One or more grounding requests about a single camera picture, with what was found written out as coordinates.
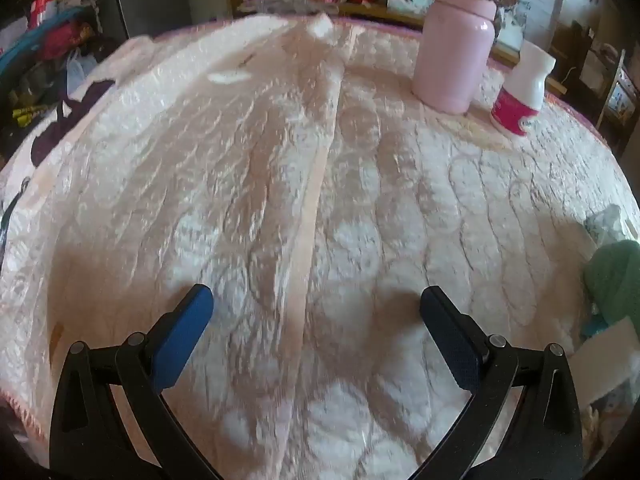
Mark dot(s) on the white paper sheet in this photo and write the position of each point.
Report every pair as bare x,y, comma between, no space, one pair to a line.
610,360

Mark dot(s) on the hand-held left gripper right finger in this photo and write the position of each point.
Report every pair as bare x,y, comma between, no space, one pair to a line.
450,340

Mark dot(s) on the purple cloth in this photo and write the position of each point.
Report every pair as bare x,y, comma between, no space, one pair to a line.
75,110

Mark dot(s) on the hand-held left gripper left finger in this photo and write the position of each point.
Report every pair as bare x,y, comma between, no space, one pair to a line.
185,340

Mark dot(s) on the pile of clothes and bags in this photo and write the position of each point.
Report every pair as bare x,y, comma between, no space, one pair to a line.
50,35

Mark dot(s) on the wooden cabinet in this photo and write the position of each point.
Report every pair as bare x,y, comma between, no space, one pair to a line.
370,10

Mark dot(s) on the white jar with pink label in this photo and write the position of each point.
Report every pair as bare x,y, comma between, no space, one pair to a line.
520,95

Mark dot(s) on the pink quilted bed cover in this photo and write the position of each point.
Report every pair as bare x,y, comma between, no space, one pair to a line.
300,185

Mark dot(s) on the pink bottle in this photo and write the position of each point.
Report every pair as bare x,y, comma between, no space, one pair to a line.
450,50

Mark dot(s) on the green cloth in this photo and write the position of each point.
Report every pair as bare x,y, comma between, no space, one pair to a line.
615,275

